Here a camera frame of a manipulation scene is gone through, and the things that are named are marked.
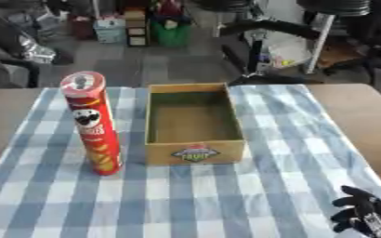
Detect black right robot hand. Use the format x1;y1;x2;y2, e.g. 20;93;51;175
328;185;381;238

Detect open tan cardboard box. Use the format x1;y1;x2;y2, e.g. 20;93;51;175
143;82;248;165

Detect black office chair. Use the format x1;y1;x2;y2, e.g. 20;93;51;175
217;0;381;86

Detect green bag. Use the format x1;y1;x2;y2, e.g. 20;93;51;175
150;19;194;48

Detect red chips can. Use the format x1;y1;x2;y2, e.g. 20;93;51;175
59;70;125;177

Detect stacked brown boxes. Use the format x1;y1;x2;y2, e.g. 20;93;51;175
122;7;151;47

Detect pale blue bag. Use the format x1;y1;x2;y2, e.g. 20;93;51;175
93;17;127;45

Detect dark red bag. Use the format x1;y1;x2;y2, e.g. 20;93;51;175
70;16;97;41

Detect dark chair with armrest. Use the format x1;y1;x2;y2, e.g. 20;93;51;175
0;12;43;91

